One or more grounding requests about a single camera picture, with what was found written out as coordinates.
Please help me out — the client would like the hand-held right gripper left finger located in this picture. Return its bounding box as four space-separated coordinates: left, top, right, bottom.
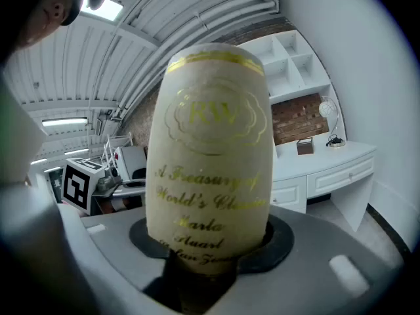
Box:
129 217 172 259

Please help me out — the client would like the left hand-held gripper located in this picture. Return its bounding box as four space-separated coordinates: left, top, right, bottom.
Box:
61 157 121 216

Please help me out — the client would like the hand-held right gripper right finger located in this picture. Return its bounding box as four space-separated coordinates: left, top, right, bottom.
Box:
237 213 295 274

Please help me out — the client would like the beige gold-printed book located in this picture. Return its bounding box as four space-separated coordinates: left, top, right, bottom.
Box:
145 43 275 275

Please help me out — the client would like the white desk with drawers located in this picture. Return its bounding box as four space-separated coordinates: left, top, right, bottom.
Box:
270 139 377 232

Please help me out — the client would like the white wall shelf unit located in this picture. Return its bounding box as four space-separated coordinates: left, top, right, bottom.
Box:
238 30 347 144

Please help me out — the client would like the long ceiling tube light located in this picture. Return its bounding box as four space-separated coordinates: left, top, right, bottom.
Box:
41 117 89 128

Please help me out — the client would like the brown square box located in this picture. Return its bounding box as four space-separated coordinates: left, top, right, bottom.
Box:
296 136 316 156

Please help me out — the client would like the white globe table lamp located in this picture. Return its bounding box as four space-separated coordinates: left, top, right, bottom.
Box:
318 95 347 149

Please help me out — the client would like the square ceiling light panel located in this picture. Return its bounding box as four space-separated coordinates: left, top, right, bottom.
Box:
79 0 124 22

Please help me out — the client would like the person's head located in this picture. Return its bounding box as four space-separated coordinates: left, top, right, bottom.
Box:
0 0 109 51

